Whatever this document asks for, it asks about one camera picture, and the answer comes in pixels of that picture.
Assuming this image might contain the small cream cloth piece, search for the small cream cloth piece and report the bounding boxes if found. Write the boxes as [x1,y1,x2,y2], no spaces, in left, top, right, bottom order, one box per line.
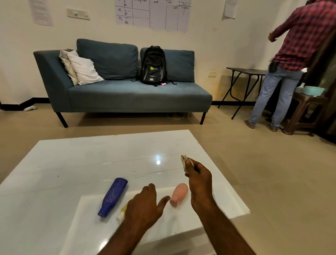
[180,154,195,174]

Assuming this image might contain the person's left forearm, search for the person's left forearm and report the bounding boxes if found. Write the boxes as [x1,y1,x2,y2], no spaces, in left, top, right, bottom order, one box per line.
[97,222,158,255]

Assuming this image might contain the person's right hand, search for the person's right hand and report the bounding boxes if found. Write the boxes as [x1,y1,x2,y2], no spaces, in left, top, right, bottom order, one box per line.
[184,158,213,209]

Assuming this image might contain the white pillow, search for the white pillow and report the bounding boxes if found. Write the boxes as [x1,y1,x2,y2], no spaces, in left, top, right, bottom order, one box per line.
[59,49,79,86]
[67,51,104,85]

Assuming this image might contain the white paper sheet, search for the white paper sheet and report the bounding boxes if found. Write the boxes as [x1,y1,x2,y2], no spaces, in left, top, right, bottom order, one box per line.
[28,0,54,26]
[222,0,239,21]

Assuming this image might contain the blue plastic bottle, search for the blue plastic bottle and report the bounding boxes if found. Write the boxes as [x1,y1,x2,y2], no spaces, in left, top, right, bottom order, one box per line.
[98,178,128,218]

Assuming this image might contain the black backpack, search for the black backpack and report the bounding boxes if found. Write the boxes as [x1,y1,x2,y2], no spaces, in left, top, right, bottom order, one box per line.
[131,46,177,87]

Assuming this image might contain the teal plastic basin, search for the teal plastic basin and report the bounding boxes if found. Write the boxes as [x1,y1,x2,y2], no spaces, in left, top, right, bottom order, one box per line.
[301,86,325,96]

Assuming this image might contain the person's left hand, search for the person's left hand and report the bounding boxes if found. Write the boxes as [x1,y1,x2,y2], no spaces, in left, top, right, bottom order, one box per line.
[123,183,171,232]

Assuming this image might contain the pink plastic bottle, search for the pink plastic bottle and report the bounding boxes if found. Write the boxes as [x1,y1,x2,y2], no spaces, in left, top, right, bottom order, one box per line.
[170,183,189,208]

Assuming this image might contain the person's right forearm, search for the person's right forearm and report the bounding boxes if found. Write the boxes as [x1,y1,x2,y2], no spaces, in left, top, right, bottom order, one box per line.
[191,199,257,255]

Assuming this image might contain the brown plastic stool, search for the brown plastic stool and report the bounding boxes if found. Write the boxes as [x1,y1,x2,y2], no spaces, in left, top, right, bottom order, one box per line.
[283,91,328,136]

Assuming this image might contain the yellow and white tube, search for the yellow and white tube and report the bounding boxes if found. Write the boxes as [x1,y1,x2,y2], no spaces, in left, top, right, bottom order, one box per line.
[116,202,129,224]

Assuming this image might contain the black folding table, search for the black folding table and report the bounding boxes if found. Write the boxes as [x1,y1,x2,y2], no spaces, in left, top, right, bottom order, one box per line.
[218,67,268,120]

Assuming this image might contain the white wall switch board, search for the white wall switch board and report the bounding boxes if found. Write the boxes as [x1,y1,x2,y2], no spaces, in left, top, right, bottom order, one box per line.
[66,8,90,20]

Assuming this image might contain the large paper wall chart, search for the large paper wall chart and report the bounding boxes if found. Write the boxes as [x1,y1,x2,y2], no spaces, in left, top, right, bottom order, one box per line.
[115,0,191,33]

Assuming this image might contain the blue fabric sofa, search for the blue fabric sofa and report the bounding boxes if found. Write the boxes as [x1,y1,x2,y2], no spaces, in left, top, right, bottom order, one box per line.
[33,39,212,128]

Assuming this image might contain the blue sofa back cushion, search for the blue sofa back cushion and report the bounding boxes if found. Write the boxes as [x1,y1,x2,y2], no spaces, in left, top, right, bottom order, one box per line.
[77,39,139,80]
[140,47,195,83]

